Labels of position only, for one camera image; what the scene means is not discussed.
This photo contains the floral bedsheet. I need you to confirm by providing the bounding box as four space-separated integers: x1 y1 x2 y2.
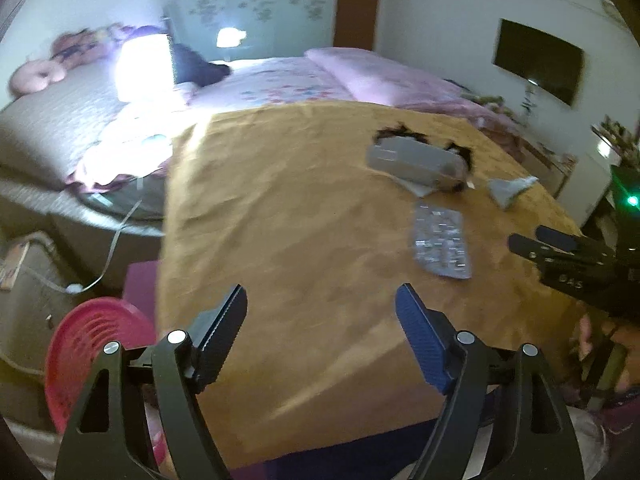
187 57 356 111

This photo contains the pink floral pillow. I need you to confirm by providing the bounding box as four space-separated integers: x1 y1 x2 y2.
170 81 200 107

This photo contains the white charging cable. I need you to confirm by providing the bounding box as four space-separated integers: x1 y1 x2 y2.
0 175 166 281

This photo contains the grey patterned cushion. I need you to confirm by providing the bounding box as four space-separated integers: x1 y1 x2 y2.
0 62 131 183

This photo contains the pink neck pillow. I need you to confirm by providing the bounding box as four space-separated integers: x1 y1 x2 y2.
10 59 67 95

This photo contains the purple floor mat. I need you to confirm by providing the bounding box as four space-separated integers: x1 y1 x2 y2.
125 261 162 311

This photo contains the pink plastic basket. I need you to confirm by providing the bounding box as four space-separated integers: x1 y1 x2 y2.
44 297 168 466

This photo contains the small green plant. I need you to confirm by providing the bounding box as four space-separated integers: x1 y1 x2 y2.
520 80 538 121

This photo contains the floral sliding-door wardrobe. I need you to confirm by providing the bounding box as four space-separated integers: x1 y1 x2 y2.
172 0 337 61

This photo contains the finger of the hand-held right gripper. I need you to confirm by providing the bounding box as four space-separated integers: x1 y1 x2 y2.
534 226 601 256
507 233 556 263

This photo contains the wooden television console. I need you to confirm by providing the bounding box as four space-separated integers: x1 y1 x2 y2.
517 132 578 196

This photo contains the black wall television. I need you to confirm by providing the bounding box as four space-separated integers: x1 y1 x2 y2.
492 18 586 107

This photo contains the orange plush toy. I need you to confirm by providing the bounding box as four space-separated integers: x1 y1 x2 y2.
51 25 126 68

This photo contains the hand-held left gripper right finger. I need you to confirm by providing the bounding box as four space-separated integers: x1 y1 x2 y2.
395 282 586 480

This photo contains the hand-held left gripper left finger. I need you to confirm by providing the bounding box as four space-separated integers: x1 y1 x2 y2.
54 284 249 480

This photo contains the person's right hand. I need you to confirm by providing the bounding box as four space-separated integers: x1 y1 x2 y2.
571 311 602 362

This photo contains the grey-green cloth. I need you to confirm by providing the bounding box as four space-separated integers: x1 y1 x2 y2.
80 172 168 221

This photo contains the white cabinet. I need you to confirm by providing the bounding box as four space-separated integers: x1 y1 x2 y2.
582 135 623 233

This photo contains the dark clothing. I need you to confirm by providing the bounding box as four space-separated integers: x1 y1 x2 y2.
170 42 232 85

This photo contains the yellow patterned blanket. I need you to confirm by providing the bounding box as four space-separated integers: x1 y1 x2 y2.
155 100 596 466

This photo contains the grey upholstered nightstand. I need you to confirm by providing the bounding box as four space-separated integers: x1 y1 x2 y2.
0 230 71 376

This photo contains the peach fabric sheet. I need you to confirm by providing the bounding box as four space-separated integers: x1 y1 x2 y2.
65 102 201 193

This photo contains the silver blister pack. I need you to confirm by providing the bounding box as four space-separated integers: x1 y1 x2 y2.
409 203 473 280

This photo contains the brown door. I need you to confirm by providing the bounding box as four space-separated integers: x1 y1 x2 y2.
334 0 382 52

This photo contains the potted plant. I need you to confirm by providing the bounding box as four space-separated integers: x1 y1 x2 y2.
592 115 640 168

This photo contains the small white table lamp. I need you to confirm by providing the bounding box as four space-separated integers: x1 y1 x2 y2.
216 27 247 51

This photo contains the crumpled white tissue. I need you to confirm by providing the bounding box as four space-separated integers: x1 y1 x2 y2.
487 176 540 209

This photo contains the pink book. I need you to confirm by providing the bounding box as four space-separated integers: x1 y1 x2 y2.
0 245 28 292

